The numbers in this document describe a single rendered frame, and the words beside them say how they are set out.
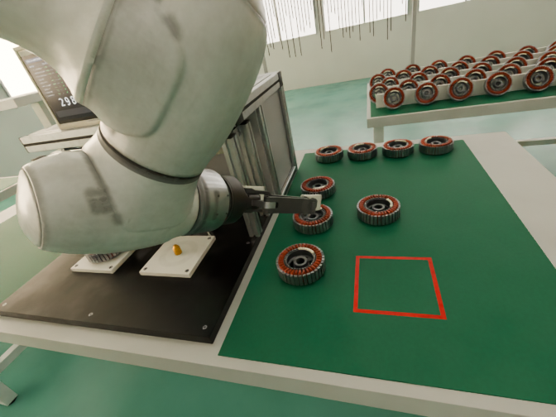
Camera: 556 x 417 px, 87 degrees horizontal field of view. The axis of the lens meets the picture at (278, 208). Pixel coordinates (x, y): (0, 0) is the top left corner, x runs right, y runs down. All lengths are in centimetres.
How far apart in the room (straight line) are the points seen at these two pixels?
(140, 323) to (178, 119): 55
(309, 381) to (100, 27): 52
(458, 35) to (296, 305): 675
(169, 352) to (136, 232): 39
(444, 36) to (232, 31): 687
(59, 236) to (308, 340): 43
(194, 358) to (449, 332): 46
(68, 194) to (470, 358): 57
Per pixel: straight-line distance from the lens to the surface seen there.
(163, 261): 84
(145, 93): 24
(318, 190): 93
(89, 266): 98
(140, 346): 72
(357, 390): 55
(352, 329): 59
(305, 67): 707
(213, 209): 38
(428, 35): 701
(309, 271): 65
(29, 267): 124
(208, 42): 24
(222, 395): 147
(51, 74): 98
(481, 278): 71
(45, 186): 30
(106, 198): 30
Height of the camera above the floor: 124
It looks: 31 degrees down
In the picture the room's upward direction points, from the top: 13 degrees counter-clockwise
